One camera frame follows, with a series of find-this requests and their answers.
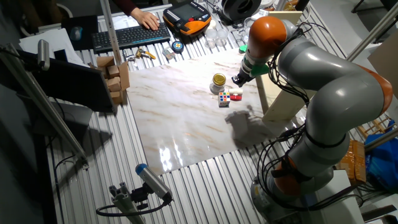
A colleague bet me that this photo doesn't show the small cardboard box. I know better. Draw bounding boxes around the small cardboard box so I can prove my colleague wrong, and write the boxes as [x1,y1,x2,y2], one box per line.
[118,61,131,91]

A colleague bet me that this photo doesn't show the small cardboard block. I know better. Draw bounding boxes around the small cardboard block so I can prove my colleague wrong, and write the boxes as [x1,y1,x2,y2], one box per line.
[105,77,122,93]
[96,55,116,68]
[107,64,121,78]
[110,90,124,105]

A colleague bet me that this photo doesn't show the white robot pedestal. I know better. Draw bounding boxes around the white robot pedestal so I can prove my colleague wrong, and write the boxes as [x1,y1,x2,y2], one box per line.
[306,169,364,224]

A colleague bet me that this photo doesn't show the black plug cable blue light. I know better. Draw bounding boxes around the black plug cable blue light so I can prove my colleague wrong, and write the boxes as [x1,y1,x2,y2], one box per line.
[276,126,302,141]

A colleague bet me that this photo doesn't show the brown board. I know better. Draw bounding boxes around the brown board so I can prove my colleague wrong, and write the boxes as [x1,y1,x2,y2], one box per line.
[368,30,398,100]

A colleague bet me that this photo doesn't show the clear glass beaker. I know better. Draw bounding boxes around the clear glass beaker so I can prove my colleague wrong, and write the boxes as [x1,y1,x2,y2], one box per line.
[236,17,256,44]

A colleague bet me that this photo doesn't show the clear box coloured clips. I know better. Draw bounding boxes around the clear box coloured clips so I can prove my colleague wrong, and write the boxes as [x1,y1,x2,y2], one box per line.
[162,47,177,61]

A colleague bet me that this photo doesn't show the blue bag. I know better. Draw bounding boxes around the blue bag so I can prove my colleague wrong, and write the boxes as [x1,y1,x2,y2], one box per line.
[363,119,398,192]

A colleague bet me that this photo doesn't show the multicoloured Rubik's cube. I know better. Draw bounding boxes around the multicoloured Rubik's cube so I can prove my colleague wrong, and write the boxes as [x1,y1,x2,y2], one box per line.
[218,91,231,108]

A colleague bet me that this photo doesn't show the short aluminium profile post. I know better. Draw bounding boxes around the short aluminium profile post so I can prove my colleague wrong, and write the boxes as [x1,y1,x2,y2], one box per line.
[108,182,147,224]

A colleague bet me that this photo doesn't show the operator bare hand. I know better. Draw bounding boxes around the operator bare hand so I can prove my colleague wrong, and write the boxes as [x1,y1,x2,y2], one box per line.
[129,7,161,31]

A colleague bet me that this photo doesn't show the grey monitor base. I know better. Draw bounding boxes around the grey monitor base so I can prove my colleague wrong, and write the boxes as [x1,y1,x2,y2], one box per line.
[30,101,94,138]

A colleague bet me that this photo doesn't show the silver depth camera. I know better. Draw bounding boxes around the silver depth camera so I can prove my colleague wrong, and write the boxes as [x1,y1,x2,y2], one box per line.
[37,39,51,72]

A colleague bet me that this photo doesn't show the black camera clamp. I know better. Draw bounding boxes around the black camera clamp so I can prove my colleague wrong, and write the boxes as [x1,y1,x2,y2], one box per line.
[130,183,150,211]

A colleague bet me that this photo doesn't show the wooden slat rack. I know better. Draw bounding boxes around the wooden slat rack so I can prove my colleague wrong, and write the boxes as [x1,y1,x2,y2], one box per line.
[357,115,396,139]

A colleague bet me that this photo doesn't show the marble patterned mat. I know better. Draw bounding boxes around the marble patterned mat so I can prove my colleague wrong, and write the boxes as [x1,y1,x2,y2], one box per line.
[126,46,299,175]

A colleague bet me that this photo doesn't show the aluminium diagonal beam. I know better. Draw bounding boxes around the aluminium diagonal beam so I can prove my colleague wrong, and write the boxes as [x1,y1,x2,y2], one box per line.
[0,43,90,169]

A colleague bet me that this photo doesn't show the white power strip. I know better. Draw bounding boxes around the white power strip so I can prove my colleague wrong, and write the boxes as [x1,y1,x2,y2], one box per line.
[252,8,270,21]

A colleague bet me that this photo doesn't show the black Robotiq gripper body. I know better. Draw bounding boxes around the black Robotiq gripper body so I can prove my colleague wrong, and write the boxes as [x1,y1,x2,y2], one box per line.
[236,68,257,85]

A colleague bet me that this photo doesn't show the silver camera blue end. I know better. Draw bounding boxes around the silver camera blue end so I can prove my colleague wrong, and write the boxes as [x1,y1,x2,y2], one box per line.
[135,163,174,203]

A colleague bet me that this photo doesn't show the black mouse pad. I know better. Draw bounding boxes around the black mouse pad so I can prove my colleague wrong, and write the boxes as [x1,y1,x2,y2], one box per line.
[61,14,100,51]

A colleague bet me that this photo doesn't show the silver pliers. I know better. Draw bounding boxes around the silver pliers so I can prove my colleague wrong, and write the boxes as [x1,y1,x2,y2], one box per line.
[123,51,139,68]

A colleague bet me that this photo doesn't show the white paper sheets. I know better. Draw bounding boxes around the white paper sheets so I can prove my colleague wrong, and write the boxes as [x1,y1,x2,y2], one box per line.
[19,27,90,68]

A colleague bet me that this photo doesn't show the aluminium profile pole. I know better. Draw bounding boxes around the aluminium profile pole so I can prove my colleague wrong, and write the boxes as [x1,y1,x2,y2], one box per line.
[99,0,123,66]
[345,1,398,62]
[363,127,398,153]

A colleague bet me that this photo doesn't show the black monitor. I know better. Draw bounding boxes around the black monitor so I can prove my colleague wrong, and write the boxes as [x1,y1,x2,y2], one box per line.
[17,49,118,113]

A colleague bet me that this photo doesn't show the round black puck blue logo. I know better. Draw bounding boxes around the round black puck blue logo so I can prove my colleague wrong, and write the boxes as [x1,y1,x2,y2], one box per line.
[171,40,185,54]

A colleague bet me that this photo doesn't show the white printed document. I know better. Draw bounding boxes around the white printed document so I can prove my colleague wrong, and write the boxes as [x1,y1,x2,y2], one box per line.
[110,12,159,31]

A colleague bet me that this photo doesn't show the orange black teach pendant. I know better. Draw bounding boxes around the orange black teach pendant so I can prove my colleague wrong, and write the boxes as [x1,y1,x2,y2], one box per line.
[162,1,212,37]

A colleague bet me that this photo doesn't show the glass jar gold lid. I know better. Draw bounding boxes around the glass jar gold lid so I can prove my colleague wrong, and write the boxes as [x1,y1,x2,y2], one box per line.
[209,73,228,95]

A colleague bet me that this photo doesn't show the black filament spool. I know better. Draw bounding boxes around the black filament spool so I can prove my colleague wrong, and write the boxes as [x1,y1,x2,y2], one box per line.
[221,0,262,22]

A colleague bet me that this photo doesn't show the cream wooden shelf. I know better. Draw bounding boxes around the cream wooden shelf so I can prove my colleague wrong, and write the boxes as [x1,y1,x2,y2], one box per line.
[253,11,318,123]

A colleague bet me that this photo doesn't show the grey computer mouse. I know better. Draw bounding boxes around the grey computer mouse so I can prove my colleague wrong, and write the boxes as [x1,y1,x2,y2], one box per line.
[69,26,84,42]

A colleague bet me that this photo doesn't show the forearm in dark red sleeve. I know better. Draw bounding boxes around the forearm in dark red sleeve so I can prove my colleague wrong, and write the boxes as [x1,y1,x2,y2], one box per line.
[111,0,138,16]

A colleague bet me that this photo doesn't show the yellow handled tool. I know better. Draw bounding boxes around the yellow handled tool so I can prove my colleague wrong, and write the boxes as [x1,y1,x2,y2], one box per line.
[135,47,157,60]

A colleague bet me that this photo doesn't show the black camera cable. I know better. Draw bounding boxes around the black camera cable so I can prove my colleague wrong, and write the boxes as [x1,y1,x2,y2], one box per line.
[95,198,171,217]

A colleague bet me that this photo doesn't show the orange cardboard package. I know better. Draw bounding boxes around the orange cardboard package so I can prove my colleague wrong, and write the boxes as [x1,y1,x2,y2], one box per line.
[335,139,367,186]

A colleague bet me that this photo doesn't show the clear plastic cup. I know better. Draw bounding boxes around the clear plastic cup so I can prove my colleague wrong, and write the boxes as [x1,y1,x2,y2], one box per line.
[204,28,218,49]
[216,28,229,47]

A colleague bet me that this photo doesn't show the black computer keyboard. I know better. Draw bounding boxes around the black computer keyboard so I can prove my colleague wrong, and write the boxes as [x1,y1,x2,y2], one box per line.
[91,22,172,54]

